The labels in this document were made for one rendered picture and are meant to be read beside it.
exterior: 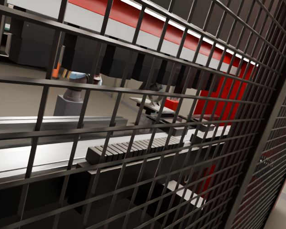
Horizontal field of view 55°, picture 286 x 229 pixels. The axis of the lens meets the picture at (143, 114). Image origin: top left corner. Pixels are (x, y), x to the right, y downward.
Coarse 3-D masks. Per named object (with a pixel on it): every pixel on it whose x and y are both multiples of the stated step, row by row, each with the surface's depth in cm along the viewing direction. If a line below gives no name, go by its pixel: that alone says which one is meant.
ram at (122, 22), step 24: (24, 0) 79; (48, 0) 85; (72, 0) 91; (96, 0) 98; (120, 0) 106; (96, 24) 102; (120, 24) 110; (144, 24) 121; (168, 24) 134; (168, 48) 141; (192, 48) 159; (216, 48) 181; (240, 72) 230
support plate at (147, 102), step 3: (132, 99) 181; (135, 99) 182; (138, 99) 185; (141, 99) 188; (147, 99) 195; (138, 102) 178; (147, 102) 183; (144, 105) 175; (147, 105) 173; (150, 108) 172; (153, 108) 170; (156, 108) 173; (165, 108) 182; (174, 111) 181
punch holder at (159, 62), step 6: (144, 48) 129; (138, 54) 131; (138, 60) 131; (144, 60) 130; (150, 60) 133; (162, 60) 141; (138, 66) 132; (144, 66) 132; (150, 66) 135; (156, 66) 139; (138, 72) 132; (144, 72) 133; (156, 72) 141; (132, 78) 134; (138, 78) 132; (144, 78) 135; (156, 78) 142
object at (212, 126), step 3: (174, 114) 170; (180, 117) 168; (183, 117) 168; (192, 120) 158; (195, 120) 158; (198, 120) 157; (204, 120) 161; (192, 126) 158; (195, 126) 157; (201, 126) 155; (204, 126) 153; (210, 126) 157; (213, 126) 160; (201, 129) 155; (204, 129) 153; (210, 129) 158; (213, 129) 162
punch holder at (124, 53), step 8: (120, 40) 114; (112, 48) 114; (120, 48) 115; (104, 56) 118; (112, 56) 114; (120, 56) 117; (136, 56) 125; (104, 64) 118; (112, 64) 115; (120, 64) 119; (104, 72) 118; (112, 72) 117; (120, 72) 121; (128, 72) 125
